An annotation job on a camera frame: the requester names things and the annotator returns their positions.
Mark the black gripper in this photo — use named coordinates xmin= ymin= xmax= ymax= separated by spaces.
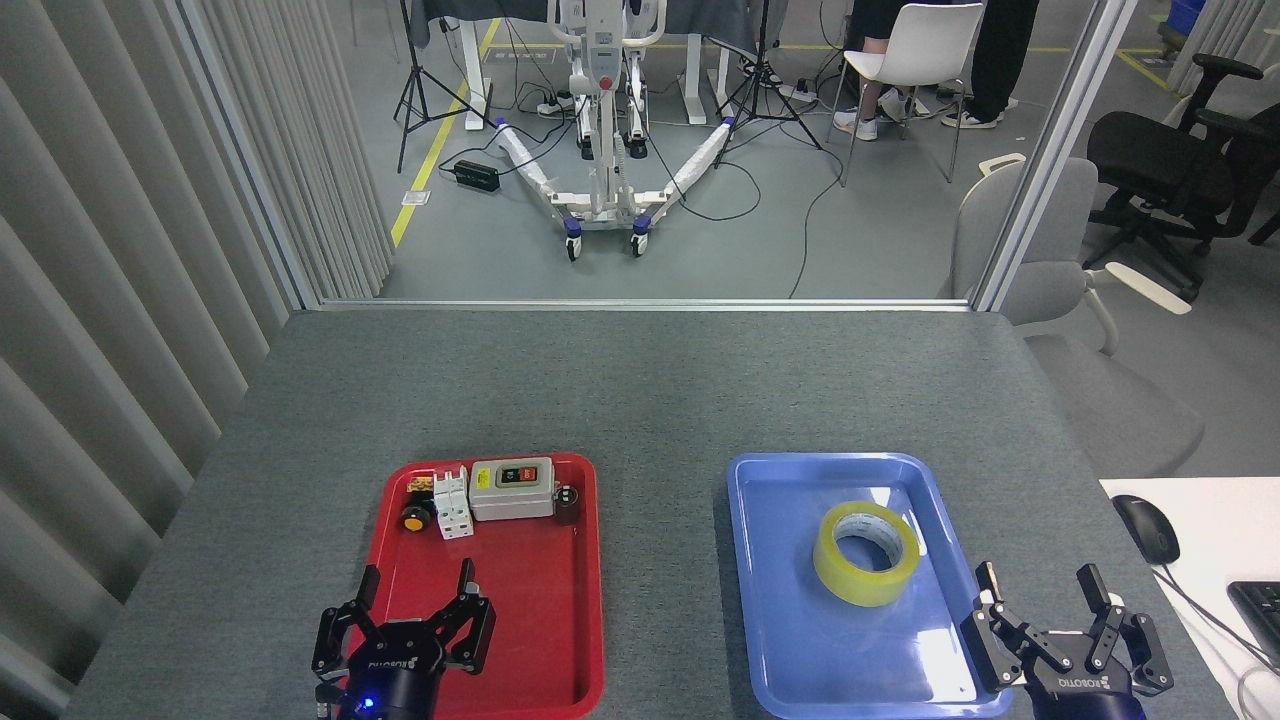
xmin=960 ymin=562 xmax=1174 ymax=720
xmin=311 ymin=558 xmax=497 ymax=720

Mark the yellow tape roll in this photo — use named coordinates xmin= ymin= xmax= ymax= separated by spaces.
xmin=812 ymin=501 xmax=921 ymax=608

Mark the black computer mouse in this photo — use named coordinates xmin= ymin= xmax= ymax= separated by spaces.
xmin=1112 ymin=494 xmax=1181 ymax=566

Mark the white circuit breaker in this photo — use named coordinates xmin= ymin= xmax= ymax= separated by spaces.
xmin=432 ymin=466 xmax=476 ymax=541

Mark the red plastic tray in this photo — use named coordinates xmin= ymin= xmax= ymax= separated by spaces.
xmin=335 ymin=452 xmax=606 ymax=720

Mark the white side table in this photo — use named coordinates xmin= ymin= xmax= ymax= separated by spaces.
xmin=1100 ymin=477 xmax=1280 ymax=720

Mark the black keyboard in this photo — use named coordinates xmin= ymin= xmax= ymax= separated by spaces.
xmin=1227 ymin=580 xmax=1280 ymax=671

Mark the grey office chair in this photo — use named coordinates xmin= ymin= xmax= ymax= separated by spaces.
xmin=940 ymin=153 xmax=1206 ymax=479

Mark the blue plastic tray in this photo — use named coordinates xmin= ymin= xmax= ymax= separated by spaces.
xmin=725 ymin=452 xmax=1014 ymax=720

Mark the black office chair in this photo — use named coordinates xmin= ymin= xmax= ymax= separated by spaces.
xmin=1083 ymin=53 xmax=1280 ymax=301

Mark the white wheeled stand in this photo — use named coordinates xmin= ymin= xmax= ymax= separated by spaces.
xmin=495 ymin=0 xmax=738 ymax=263

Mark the black tripod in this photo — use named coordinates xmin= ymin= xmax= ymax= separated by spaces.
xmin=713 ymin=0 xmax=824 ymax=169
xmin=393 ymin=0 xmax=498 ymax=174

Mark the white desk leg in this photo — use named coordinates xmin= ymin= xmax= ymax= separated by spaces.
xmin=678 ymin=40 xmax=736 ymax=127
xmin=455 ymin=15 xmax=498 ymax=132

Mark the seated person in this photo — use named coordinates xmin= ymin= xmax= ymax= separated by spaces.
xmin=833 ymin=0 xmax=916 ymax=141

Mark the standing person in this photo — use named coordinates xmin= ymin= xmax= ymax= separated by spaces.
xmin=940 ymin=0 xmax=1041 ymax=129

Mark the white plastic chair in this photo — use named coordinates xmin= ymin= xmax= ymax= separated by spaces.
xmin=827 ymin=3 xmax=986 ymax=188

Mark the black mouse cable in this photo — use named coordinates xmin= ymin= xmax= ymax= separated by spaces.
xmin=1160 ymin=562 xmax=1280 ymax=681

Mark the grey push button switch box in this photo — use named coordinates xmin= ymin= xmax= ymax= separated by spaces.
xmin=468 ymin=457 xmax=557 ymax=523

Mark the silver frame rail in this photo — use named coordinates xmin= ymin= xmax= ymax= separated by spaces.
xmin=318 ymin=297 xmax=976 ymax=314

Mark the silver frame post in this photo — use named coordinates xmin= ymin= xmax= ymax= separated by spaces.
xmin=970 ymin=0 xmax=1143 ymax=313

